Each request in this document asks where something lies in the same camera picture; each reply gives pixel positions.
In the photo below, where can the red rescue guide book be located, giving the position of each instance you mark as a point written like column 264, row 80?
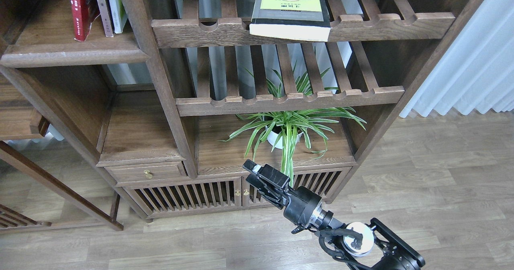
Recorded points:
column 84, row 12

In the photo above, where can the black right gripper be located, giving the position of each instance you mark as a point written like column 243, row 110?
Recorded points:
column 301, row 206

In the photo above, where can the green spider plant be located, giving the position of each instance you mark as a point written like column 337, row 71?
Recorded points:
column 314, row 120

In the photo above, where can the yellow and black thick book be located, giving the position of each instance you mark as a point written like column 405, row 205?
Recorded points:
column 303, row 20

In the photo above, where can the white green upright book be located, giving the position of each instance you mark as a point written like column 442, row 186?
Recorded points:
column 119, row 15

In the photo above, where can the white plant pot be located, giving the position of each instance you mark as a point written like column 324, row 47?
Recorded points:
column 277, row 135

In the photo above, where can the dark wooden bookshelf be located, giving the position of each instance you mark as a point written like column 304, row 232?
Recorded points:
column 164, row 94

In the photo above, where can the white pleated curtain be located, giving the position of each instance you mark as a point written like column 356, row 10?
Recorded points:
column 477, row 71

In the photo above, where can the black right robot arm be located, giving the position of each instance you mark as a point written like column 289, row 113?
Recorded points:
column 343, row 242

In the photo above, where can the brass drawer knob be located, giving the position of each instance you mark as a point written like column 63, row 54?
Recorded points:
column 148, row 174

